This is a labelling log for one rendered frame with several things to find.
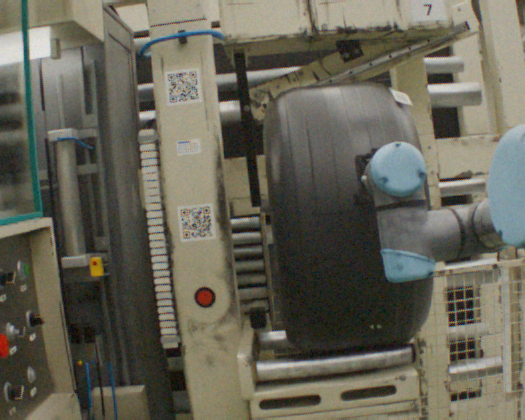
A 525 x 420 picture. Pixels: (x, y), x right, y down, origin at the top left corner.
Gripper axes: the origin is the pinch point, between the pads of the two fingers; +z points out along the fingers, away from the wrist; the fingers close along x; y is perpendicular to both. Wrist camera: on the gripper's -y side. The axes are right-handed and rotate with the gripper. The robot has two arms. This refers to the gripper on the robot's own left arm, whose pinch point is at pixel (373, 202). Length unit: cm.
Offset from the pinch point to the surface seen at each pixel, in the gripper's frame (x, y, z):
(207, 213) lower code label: 32.2, 2.7, 22.5
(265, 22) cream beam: 16, 50, 43
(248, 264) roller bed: 27, -9, 64
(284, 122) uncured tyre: 14.4, 17.8, 9.3
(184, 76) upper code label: 34, 32, 19
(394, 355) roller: -4.0, -31.1, 19.0
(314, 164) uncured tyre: 9.8, 8.3, 3.0
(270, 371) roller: 22.2, -31.4, 19.0
